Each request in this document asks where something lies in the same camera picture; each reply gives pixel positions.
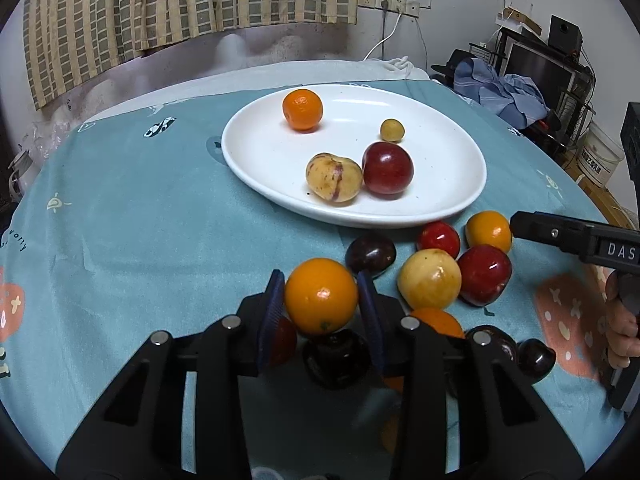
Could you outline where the white charging cable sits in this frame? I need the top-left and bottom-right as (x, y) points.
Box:
(362, 10), (404, 61)

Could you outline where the large dark red apple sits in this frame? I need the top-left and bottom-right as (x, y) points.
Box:
(362, 141), (415, 197)

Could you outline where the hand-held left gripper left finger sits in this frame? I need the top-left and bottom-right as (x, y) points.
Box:
(55, 270), (287, 480)

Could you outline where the wrinkled dark purple fruit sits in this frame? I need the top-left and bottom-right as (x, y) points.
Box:
(345, 233), (397, 279)

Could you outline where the small dark purple fruit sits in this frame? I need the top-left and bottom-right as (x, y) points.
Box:
(301, 330), (373, 391)
(517, 338), (557, 386)

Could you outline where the black hat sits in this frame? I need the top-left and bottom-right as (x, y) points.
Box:
(431, 49), (476, 86)

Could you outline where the white plastic bucket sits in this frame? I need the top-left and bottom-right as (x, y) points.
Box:
(575, 120), (626, 179)

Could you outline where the person's right hand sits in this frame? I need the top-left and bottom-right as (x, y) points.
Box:
(604, 299), (640, 372)

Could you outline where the pale yellow round fruit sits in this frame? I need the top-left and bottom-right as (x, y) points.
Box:
(398, 248), (462, 311)

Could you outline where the flat cardboard box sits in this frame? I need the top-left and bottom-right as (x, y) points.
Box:
(495, 6), (544, 34)

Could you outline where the bumpy orange tangerine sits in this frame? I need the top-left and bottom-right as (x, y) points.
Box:
(385, 307), (466, 393)
(282, 88), (324, 132)

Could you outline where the white oval plate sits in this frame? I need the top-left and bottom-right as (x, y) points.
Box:
(221, 84), (488, 230)

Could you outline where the yellow purple-striped pepino melon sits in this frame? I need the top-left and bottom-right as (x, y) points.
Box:
(306, 153), (364, 204)

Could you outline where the white bed sheet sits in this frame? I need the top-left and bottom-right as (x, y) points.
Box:
(80, 59), (431, 126)

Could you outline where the blue shirt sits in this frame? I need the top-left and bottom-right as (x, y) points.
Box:
(452, 57), (551, 128)

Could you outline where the red cherry tomato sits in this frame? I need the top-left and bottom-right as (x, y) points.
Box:
(417, 221), (461, 261)
(270, 316), (298, 367)

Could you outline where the large smooth orange fruit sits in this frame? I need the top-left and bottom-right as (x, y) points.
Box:
(284, 257), (359, 337)

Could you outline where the small smooth orange fruit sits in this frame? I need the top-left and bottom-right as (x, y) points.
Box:
(465, 211), (513, 255)

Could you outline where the glossy red plum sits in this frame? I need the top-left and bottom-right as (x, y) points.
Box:
(456, 244), (513, 307)

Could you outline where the teal printed tablecloth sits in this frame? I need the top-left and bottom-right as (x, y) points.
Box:
(0, 80), (640, 480)

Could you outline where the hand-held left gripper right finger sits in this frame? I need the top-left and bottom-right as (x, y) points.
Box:
(356, 271), (586, 480)

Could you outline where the black speaker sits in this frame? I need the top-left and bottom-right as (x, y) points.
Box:
(549, 15), (584, 54)

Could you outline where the black computer monitor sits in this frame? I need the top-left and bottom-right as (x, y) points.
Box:
(502, 40), (576, 111)

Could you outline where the yellow grey checked curtain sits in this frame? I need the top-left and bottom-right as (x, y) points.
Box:
(22, 0), (361, 111)

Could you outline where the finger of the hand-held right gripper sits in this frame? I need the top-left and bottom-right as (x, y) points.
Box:
(510, 211), (597, 264)

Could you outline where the clear plastic bag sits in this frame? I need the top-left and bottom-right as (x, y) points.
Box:
(30, 95), (91, 161)

